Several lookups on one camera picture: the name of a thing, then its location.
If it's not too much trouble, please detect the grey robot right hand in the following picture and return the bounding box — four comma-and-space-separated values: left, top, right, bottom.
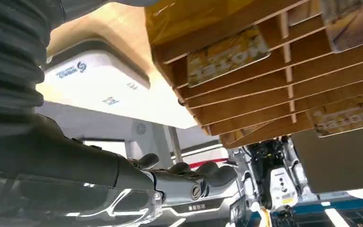
0, 114, 239, 227

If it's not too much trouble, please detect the white device with blue logo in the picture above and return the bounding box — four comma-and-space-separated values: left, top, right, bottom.
35, 39, 198, 130

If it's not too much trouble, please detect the thin metal pole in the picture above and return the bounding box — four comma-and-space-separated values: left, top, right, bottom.
168, 126, 184, 164

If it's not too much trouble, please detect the yellow plastic sheet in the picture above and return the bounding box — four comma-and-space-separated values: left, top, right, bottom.
144, 0, 258, 46

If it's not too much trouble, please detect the wooden slotted card box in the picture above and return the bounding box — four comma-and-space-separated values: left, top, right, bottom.
151, 0, 363, 150

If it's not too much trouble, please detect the yellow printed hotel card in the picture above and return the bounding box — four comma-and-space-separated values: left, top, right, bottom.
319, 0, 363, 53
306, 95, 363, 139
186, 29, 272, 88

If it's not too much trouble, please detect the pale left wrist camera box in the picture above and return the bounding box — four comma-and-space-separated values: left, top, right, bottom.
268, 167, 300, 211

